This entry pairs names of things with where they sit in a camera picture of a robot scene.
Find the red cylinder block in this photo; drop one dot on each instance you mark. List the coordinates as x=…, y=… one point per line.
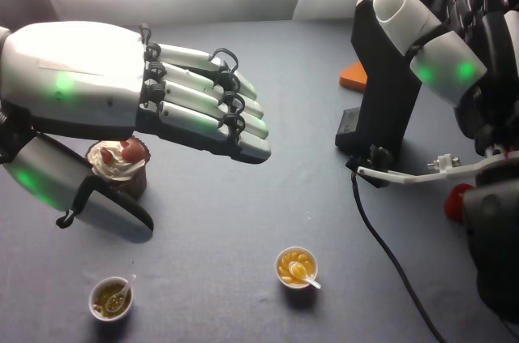
x=456, y=203

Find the grey table cloth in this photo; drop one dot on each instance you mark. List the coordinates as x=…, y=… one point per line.
x=223, y=217

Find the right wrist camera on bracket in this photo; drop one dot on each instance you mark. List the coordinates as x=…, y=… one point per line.
x=446, y=164

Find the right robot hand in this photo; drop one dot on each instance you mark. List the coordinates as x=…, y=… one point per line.
x=446, y=59

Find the small bowl of orange soup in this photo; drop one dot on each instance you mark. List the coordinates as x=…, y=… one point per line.
x=298, y=268

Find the orange triangle block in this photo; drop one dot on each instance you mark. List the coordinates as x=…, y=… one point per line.
x=353, y=75

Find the small bowl of green soup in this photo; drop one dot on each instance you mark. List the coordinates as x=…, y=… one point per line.
x=110, y=298

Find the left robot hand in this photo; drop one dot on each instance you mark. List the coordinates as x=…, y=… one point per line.
x=81, y=71

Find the toy cupcake with red heart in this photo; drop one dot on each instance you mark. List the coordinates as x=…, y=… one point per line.
x=117, y=168

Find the black handheld device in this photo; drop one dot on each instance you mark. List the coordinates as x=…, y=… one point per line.
x=385, y=87

